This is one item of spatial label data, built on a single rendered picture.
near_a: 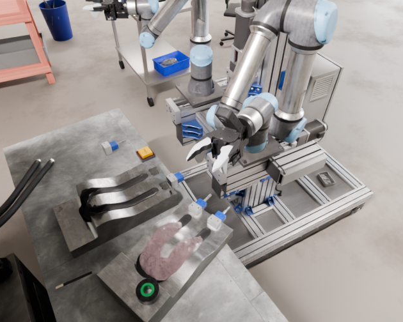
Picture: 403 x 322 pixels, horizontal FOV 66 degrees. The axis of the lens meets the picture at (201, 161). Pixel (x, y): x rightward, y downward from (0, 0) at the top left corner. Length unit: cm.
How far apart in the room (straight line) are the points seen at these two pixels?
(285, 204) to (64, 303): 154
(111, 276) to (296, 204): 148
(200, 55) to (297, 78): 65
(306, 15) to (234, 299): 101
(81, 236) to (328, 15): 121
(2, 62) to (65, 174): 254
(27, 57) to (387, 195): 384
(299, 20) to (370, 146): 240
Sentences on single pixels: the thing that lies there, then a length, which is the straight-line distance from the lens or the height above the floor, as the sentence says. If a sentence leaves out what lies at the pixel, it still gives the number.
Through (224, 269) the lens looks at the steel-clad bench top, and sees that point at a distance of 133.
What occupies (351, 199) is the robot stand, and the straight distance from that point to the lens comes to 248.
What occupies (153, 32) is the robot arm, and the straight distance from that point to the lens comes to 161.
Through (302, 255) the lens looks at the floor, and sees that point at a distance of 236.
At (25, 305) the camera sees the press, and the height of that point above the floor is 79.
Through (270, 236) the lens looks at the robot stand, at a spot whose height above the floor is 23.
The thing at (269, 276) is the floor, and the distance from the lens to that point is 224.
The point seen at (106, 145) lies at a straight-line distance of 177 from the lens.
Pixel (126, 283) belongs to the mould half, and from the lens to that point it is 122.
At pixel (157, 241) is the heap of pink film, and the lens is 128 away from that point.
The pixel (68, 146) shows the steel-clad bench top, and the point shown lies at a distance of 192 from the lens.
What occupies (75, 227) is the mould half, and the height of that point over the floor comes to 86.
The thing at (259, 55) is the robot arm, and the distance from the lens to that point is 108.
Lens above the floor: 201
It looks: 46 degrees down
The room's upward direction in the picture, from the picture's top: straight up
